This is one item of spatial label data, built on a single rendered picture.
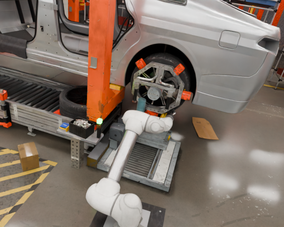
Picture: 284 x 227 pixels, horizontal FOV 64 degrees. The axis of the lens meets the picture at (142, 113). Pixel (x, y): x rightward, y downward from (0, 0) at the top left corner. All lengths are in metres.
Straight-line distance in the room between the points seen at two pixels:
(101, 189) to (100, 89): 0.96
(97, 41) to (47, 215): 1.53
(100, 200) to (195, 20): 1.75
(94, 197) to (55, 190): 0.85
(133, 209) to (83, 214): 0.78
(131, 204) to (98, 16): 1.44
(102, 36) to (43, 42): 1.20
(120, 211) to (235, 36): 1.77
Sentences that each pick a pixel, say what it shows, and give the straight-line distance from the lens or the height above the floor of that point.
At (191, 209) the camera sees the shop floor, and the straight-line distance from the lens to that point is 2.43.
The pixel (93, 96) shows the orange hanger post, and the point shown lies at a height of 0.81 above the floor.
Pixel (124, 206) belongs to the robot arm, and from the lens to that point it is 1.56.
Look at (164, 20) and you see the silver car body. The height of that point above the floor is 1.53.
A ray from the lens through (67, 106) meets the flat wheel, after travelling 2.73.
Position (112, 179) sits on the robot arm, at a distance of 1.65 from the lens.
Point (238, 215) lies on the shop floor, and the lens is 2.60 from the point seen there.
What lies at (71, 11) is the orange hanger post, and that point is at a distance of 5.38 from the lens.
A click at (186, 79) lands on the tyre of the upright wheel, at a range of 2.46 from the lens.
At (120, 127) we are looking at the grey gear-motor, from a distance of 2.53.
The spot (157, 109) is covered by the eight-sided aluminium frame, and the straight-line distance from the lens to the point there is 2.55.
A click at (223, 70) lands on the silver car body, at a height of 1.18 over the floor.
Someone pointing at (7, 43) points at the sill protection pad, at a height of 0.92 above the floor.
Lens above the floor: 1.80
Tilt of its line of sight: 29 degrees down
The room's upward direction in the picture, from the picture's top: 9 degrees clockwise
